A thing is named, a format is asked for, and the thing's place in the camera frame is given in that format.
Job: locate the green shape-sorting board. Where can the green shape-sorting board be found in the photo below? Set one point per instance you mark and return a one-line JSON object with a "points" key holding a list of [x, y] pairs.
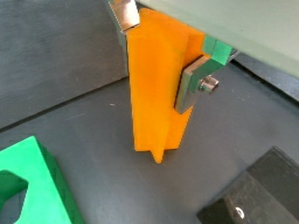
{"points": [[28, 169]]}

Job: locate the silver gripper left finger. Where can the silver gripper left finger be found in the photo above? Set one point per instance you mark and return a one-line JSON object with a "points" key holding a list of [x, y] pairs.
{"points": [[125, 13]]}

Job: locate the orange star-shaped peg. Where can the orange star-shaped peg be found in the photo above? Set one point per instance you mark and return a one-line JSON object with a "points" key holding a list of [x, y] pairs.
{"points": [[161, 45]]}

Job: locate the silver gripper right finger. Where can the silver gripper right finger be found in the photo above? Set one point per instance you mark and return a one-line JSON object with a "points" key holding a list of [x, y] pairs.
{"points": [[196, 78]]}

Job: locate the black curved holder bracket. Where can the black curved holder bracket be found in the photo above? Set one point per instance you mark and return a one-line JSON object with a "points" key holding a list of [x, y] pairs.
{"points": [[263, 195]]}

